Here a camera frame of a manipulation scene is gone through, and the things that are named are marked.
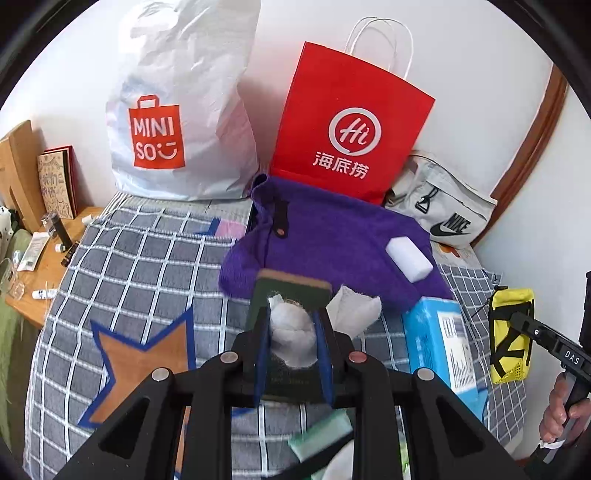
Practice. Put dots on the person's right forearm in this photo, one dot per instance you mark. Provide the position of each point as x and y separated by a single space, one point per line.
561 461

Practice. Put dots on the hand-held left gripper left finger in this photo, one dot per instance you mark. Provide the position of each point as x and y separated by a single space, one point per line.
261 344

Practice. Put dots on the purple cloth tray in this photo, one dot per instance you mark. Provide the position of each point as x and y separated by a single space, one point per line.
337 230

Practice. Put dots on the green bedding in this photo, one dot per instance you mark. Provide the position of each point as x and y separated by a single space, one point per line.
11 350

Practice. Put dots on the brown wooden door frame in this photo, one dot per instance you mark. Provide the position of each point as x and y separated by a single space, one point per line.
535 152

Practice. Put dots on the blue tissue pack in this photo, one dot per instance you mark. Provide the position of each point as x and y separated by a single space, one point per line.
427 332

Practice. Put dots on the patterned notebook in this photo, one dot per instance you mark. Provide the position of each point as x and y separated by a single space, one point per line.
57 182

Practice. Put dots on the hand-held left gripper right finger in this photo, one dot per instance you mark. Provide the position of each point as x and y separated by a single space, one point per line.
324 357

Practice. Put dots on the green wet wipes pack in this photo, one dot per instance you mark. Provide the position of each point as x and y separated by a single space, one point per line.
321 436

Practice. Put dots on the red paper bag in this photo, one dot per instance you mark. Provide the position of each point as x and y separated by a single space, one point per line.
351 120

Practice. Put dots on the dark green box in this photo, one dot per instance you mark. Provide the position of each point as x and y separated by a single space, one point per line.
288 284

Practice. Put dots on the person's right hand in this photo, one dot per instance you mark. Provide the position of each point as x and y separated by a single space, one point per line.
552 415

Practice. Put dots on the small white tube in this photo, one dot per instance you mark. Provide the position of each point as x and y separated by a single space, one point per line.
46 292

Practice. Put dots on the clear plastic piece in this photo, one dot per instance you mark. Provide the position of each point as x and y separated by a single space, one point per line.
11 279

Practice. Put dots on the yellow mesh pouch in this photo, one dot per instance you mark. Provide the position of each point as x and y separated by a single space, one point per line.
505 364

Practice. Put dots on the white sponge block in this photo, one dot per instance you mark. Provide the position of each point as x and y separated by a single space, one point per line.
408 258

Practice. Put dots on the white plastic shopping bag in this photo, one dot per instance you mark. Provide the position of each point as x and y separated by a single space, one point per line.
184 92

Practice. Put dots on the grey checked bedsheet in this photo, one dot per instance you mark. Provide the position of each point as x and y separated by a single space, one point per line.
138 277

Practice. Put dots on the black cylinder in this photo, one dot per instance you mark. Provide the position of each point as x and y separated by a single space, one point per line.
60 230

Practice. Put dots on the wooden nightstand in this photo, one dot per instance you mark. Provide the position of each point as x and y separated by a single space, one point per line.
46 277

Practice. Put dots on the wooden headboard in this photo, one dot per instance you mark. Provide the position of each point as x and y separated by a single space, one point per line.
18 170

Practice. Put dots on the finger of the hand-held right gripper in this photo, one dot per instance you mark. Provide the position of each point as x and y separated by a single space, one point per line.
549 344

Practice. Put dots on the grey waist bag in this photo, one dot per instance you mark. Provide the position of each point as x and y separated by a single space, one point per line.
443 203

